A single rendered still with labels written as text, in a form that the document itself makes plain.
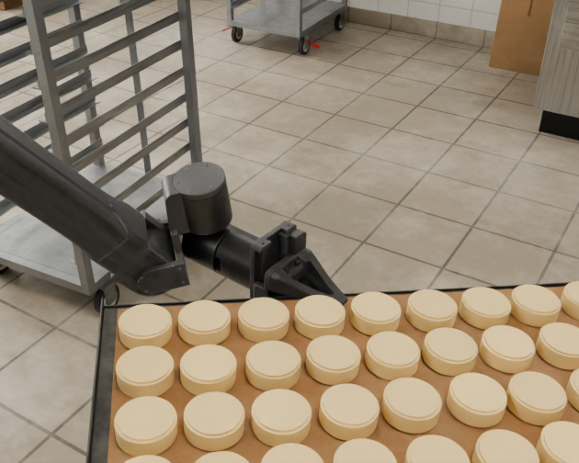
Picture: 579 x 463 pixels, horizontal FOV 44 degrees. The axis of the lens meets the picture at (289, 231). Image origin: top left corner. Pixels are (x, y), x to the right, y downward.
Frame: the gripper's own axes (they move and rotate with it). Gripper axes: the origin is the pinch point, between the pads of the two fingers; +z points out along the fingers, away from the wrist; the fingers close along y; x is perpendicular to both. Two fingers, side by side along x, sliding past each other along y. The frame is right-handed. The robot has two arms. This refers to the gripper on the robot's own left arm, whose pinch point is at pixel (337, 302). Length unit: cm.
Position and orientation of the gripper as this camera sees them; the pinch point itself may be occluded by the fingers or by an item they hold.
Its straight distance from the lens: 75.5
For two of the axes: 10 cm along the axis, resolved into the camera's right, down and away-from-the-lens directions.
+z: 8.1, 3.5, -4.7
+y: -0.4, 8.3, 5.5
